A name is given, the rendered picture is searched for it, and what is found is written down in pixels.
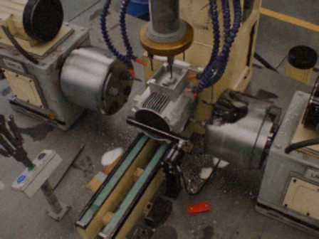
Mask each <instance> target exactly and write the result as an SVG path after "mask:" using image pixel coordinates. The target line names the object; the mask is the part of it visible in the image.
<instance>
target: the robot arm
mask: <svg viewBox="0 0 319 239"><path fill-rule="evenodd" d="M5 121H6V122H7V123H8V125H9V127H10V129H11V131H12V133H13V134H14V136H13V135H12V134H11V133H10V132H9V130H8V129H7V128H6V123H5ZM1 134H3V135H4V136H5V137H6V138H7V139H8V141H9V142H11V144H12V145H13V146H14V148H16V149H15V150H14V149H13V148H12V146H11V145H10V144H9V143H8V142H7V141H6V140H5V139H4V137H3V136H2V135H1ZM14 137H15V138H14ZM23 143H24V139H23V137H22V135H21V133H20V131H19V129H18V128H17V126H16V123H15V121H14V116H13V115H7V116H4V115H1V114H0V144H1V145H2V146H3V148H5V150H6V151H5V150H4V149H2V148H0V154H1V155H2V156H5V157H8V158H9V157H11V156H12V157H13V158H15V160H17V161H19V162H22V164H24V166H25V167H29V168H31V167H32V166H33V162H32V161H31V160H29V158H28V157H27V152H26V151H25V150H24V148H23V146H22V144H23Z"/></svg>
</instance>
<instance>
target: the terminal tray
mask: <svg viewBox="0 0 319 239"><path fill-rule="evenodd" d="M164 64H167V65H164ZM164 64H162V66H161V67H160V68H159V70H158V71H157V72H156V73H155V74H154V76H153V77H152V78H151V80H150V81H149V87H150V93H152V91H153V92H155V93H156V92H157V93H159V94H160V93H162V94H163V93H164V96H165V95H166V97H167V96H168V97H169V98H170V97H171V101H172V102H173V103H175V102H177V100H178V98H179V96H181V93H182V92H184V90H185V88H186V87H187V83H189V81H188V78H187V76H189V69H185V68H181V67H179V66H176V65H172V78H171V73H170V71H171V70H170V65H169V64H168V63H166V62H164ZM183 70H185V71H183ZM152 80H154V81H152ZM171 86H173V87H171Z"/></svg>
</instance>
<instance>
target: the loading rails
mask: <svg viewBox="0 0 319 239"><path fill-rule="evenodd" d="M193 132H194V122H193V121H190V119H188V120H187V122H186V123H185V125H184V133H183V135H182V136H185V137H188V138H190V136H191V135H192V133H193ZM159 144H161V145H160V147H159V149H158V150H157V152H156V153H155V155H154V156H153V158H152V160H150V162H149V164H148V165H147V167H146V168H145V170H143V169H142V168H143V166H144V165H145V164H146V163H147V160H148V159H149V158H150V156H151V155H152V153H153V152H154V150H155V149H156V148H157V146H158V145H159ZM173 144H174V145H178V143H176V142H171V143H169V144H168V143H167V142H166V141H164V142H163V143H162V142H160V141H159V142H158V140H157V141H156V140H155V141H154V139H153V140H152V138H151V139H150V137H149V138H148V136H146V134H145V133H144V132H142V133H139V134H138V135H137V136H136V137H135V139H134V141H132V143H131V145H130V146H129V147H128V148H127V150H126V151H125V153H124V154H123V156H122V157H121V158H120V160H119V161H118V162H117V163H116V165H115V166H114V167H113V169H112V171H111V172H110V173H109V174H108V176H107V178H105V180H104V181H103V182H102V183H101V185H100V187H99V188H98V190H97V191H96V192H95V193H94V195H93V196H92V197H91V199H90V200H89V202H88V203H87V204H86V206H85V207H84V208H83V210H82V211H81V212H80V213H79V215H78V217H77V218H76V219H75V220H74V224H75V226H76V228H77V229H78V232H79V234H80V236H81V238H82V239H95V237H96V235H97V234H98V232H99V231H100V230H101V228H102V227H103V225H105V226H106V227H105V229H104V230H103V232H100V233H99V236H100V239H128V238H127V237H128V235H129V234H130V232H131V230H132V228H133V227H134V226H135V224H136V222H137V221H138V219H139V218H140V216H141V215H142V213H143V212H144V213H147V212H148V210H149V209H150V207H151V205H152V203H151V202H150V200H151V198H152V197H153V196H154V194H155V191H156V190H157V189H158V188H159V186H160V184H161V183H162V181H163V179H165V180H166V176H165V173H163V170H162V168H161V167H160V164H159V162H160V160H161V159H162V158H163V157H164V155H165V154H166V153H167V150H168V148H169V146H171V145H173ZM192 147H193V143H191V142H190V143H189V146H188V147H186V146H183V148H182V149H183V151H185V152H190V150H191V149H192ZM133 181H136V183H135V185H134V186H133V187H132V188H131V190H130V191H129V194H128V195H127V196H126V198H125V199H124V201H123V202H122V203H121V204H120V207H119V208H118V209H117V211H116V212H115V214H114V213H112V212H113V211H114V209H115V207H116V206H117V204H119V202H120V200H121V198H122V197H123V196H124V195H125V193H126V191H127V190H128V189H129V187H130V186H131V184H132V182H133Z"/></svg>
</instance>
